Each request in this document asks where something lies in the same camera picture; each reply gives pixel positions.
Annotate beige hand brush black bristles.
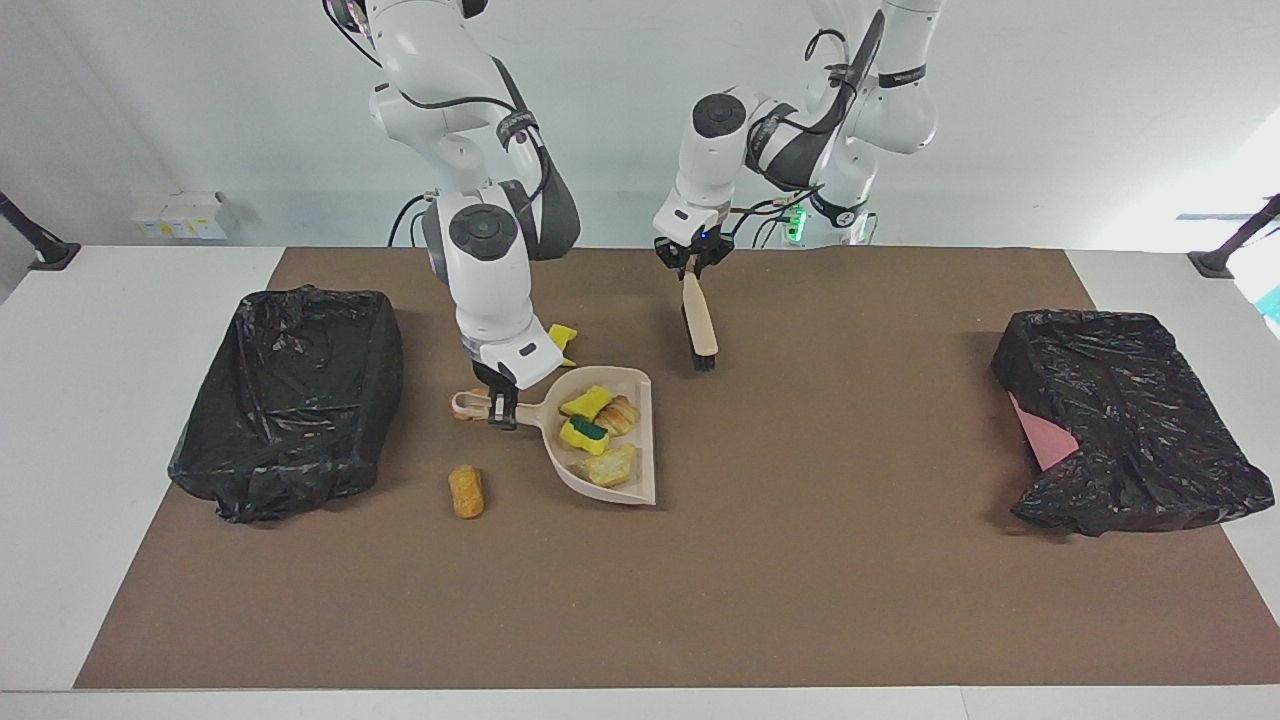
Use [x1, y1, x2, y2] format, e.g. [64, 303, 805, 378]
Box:
[681, 268, 719, 373]

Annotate small croissant piece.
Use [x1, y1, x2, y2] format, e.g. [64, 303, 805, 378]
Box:
[595, 395, 641, 438]

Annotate white cardboard box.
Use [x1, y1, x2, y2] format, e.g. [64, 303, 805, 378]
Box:
[131, 191, 233, 241]

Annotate black right arm base cable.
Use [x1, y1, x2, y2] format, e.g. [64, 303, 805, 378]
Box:
[387, 194, 435, 248]

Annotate pink bin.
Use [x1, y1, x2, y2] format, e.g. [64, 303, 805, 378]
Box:
[1008, 392, 1081, 473]

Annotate black bag lined bin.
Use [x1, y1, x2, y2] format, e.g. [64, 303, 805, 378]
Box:
[168, 285, 405, 524]

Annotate black bag over pink bin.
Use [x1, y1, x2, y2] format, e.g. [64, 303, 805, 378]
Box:
[990, 309, 1276, 538]

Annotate beige plastic dustpan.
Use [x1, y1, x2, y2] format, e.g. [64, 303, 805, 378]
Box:
[451, 366, 658, 506]

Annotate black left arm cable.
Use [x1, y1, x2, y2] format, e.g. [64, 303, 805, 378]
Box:
[728, 25, 886, 241]

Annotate brown table mat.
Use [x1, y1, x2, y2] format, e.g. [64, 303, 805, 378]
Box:
[73, 247, 1280, 690]

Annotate brown bread roll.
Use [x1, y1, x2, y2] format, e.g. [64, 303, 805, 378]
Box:
[448, 464, 486, 520]

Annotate black stand leg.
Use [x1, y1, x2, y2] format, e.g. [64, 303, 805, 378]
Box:
[0, 192, 81, 272]
[1188, 193, 1280, 279]

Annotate black left arm base cables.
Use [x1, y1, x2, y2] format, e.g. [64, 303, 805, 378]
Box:
[740, 205, 806, 249]

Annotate pale toast bread piece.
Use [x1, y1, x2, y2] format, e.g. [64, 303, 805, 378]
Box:
[572, 442, 638, 489]

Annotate yellow sponge with green side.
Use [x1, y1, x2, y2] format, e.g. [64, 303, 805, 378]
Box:
[558, 415, 612, 458]

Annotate yellow sponge chunk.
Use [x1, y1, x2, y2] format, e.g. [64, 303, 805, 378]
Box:
[558, 385, 614, 421]

